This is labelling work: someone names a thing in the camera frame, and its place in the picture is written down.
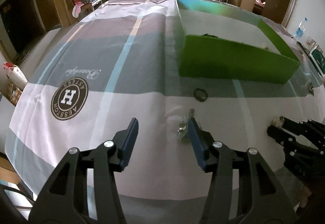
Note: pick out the green book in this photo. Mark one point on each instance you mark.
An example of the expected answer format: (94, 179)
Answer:
(317, 58)

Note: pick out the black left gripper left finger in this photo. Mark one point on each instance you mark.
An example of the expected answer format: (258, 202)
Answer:
(63, 198)

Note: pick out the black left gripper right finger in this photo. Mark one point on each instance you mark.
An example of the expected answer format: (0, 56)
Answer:
(261, 197)

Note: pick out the plastic water bottle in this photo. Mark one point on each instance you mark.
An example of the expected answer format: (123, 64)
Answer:
(300, 29)

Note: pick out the green cardboard box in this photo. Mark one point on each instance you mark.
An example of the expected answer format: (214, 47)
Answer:
(221, 41)

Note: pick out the plaid bed sheet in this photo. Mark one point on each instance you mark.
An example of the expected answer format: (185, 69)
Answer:
(120, 63)

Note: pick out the clear crystal charm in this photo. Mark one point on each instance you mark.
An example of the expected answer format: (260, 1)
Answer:
(278, 121)

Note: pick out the crystal pendant cluster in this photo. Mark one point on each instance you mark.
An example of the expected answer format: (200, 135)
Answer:
(182, 132)

